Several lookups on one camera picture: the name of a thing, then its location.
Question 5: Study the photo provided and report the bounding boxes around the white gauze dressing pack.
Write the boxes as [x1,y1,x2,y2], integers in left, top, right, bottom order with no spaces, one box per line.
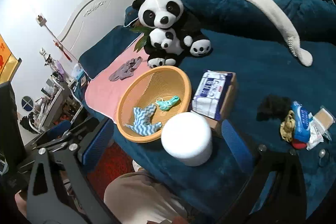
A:
[306,113,323,151]

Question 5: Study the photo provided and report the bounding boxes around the grey crumpled cloth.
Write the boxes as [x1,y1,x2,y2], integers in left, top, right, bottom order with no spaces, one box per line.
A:
[109,56,143,82]

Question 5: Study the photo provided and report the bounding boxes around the yellow measuring tape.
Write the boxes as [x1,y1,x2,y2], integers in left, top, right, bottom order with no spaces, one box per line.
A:
[280,110,295,142]

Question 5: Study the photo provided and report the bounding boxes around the beige trouser leg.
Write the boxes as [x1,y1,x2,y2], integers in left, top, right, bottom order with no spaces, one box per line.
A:
[104,170,188,223]

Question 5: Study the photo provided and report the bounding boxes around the teal face mask bundle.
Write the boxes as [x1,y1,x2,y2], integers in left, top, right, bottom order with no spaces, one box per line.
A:
[155,96,180,111]

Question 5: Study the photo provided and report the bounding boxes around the cream long sock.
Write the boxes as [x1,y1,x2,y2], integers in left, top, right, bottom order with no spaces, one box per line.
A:
[246,0,313,67]

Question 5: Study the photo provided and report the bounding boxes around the cotton swab packet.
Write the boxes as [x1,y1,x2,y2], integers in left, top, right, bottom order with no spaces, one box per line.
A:
[313,106,335,141]

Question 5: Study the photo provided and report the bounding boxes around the red makeup sponge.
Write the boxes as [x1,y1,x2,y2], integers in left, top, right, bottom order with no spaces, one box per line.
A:
[291,139,307,149]

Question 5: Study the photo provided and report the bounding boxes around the blue folded quilt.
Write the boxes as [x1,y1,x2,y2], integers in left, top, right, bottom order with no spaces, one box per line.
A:
[182,0,335,43]

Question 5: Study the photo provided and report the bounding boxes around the white shelf rack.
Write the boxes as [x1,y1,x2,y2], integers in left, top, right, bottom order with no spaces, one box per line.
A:
[28,75,84,134]

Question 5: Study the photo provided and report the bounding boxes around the blue pillow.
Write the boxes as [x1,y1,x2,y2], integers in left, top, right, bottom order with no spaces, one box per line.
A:
[79,26,140,79]

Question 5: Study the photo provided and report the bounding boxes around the brown cardboard box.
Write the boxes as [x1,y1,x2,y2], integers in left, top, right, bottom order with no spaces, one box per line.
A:
[204,71,239,139]

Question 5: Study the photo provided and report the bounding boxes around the orange mesh basket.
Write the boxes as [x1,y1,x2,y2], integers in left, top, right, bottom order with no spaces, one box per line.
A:
[116,66,192,143]

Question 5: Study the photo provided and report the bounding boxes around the blue wet wipes pack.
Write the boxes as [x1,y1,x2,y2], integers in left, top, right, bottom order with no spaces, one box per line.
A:
[291,101,312,143]

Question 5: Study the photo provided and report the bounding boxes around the red patterned rug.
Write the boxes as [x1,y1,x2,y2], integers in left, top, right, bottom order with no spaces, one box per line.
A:
[87,143,134,200]

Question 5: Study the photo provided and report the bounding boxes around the blue plush bed blanket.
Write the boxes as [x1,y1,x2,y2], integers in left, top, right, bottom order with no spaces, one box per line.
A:
[113,31,335,218]

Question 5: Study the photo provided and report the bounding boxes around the white headboard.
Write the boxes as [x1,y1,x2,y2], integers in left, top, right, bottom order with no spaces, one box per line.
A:
[58,0,134,63]

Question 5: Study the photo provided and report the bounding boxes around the white blue tissue pack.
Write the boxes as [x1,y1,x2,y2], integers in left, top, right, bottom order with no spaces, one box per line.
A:
[191,70,234,121]

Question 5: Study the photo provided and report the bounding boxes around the white foam cylinder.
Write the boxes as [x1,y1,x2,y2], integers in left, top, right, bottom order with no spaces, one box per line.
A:
[161,112,213,166]

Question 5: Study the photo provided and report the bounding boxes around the blue white knitted cloth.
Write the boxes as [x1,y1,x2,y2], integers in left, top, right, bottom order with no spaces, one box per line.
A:
[125,104,162,136]

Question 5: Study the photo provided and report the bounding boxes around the pink towel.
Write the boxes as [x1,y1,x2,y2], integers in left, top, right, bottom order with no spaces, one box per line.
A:
[85,35,149,121]

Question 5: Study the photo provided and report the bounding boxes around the panda plush toy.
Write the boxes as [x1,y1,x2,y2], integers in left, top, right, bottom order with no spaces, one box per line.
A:
[132,0,212,68]

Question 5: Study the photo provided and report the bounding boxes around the operator left hand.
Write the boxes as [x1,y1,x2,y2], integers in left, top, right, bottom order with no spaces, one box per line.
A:
[15,192,27,218]

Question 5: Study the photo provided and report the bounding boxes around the black hair scrunchie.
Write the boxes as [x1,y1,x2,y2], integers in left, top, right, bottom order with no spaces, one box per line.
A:
[256,94,291,122]

